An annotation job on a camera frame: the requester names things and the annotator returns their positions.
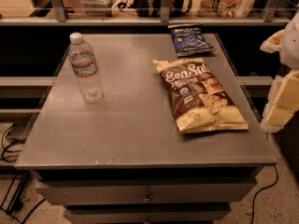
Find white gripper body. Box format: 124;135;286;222
279;13;299;69

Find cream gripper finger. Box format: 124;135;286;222
260;30;283;53
261;70;299;133

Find clear plastic water bottle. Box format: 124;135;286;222
68;33;105;105

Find metal shelf rack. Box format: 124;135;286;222
0;0;298;26

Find colourful snack bag on shelf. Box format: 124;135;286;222
196;0;255;18

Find sea salt chips bag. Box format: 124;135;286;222
152;58;249;133

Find blue chips bag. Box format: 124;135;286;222
168;24;215;57

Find black backpack on shelf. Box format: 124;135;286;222
118;0;192;17

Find grey drawer cabinet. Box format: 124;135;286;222
16;34;277;224

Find black cable on floor right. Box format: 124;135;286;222
250;165;279;224

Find black cables on floor left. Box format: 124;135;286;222
0;115;46;224

